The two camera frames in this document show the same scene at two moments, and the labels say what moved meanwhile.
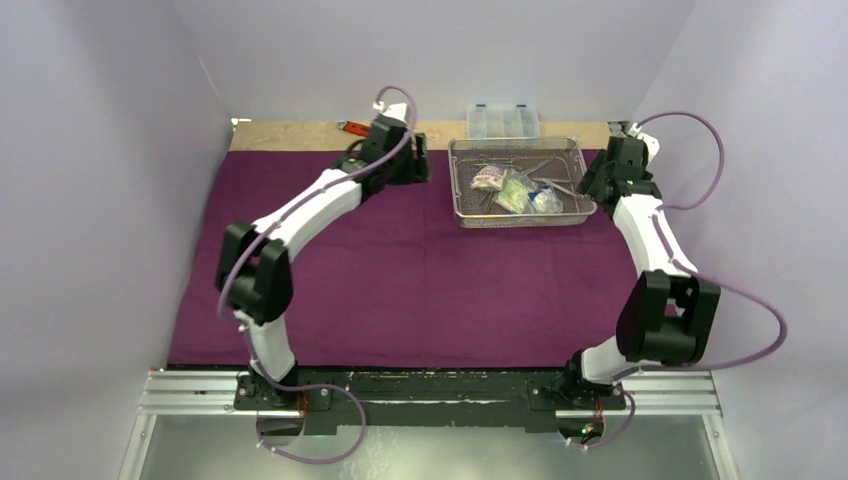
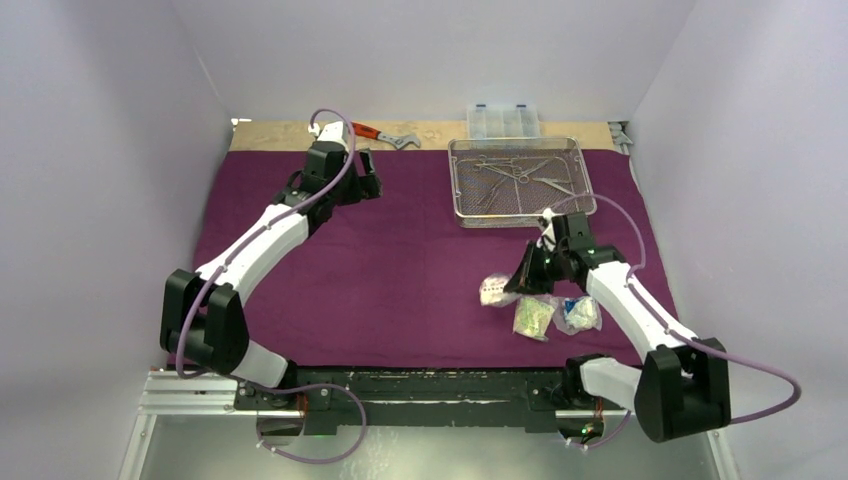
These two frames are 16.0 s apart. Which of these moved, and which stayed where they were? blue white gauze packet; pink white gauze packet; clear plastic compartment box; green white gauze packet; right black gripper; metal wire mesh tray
Moved: pink white gauze packet; green white gauze packet; right black gripper; blue white gauze packet
Stayed: clear plastic compartment box; metal wire mesh tray
